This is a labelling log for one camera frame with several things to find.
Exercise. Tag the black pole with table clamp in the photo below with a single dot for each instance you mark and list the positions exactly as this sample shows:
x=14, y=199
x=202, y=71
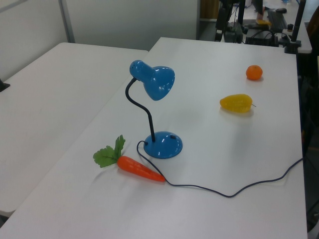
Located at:
x=296, y=27

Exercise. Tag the orange toy mandarin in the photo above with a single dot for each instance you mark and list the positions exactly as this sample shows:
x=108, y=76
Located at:
x=254, y=72

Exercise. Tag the yellow toy starfruit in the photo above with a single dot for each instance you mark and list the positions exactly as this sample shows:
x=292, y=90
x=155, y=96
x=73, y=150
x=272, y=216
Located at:
x=236, y=103

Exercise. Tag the black computer keyboard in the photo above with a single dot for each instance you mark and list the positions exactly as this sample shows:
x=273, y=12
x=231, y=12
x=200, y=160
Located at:
x=277, y=20

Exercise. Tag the blue gooseneck desk lamp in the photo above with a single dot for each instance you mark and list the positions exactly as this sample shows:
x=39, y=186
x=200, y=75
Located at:
x=159, y=79

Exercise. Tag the flat yellow object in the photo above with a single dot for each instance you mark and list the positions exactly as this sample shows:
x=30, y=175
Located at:
x=263, y=22

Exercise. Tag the orange toy carrot green leaves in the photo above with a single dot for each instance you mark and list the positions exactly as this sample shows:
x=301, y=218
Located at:
x=134, y=168

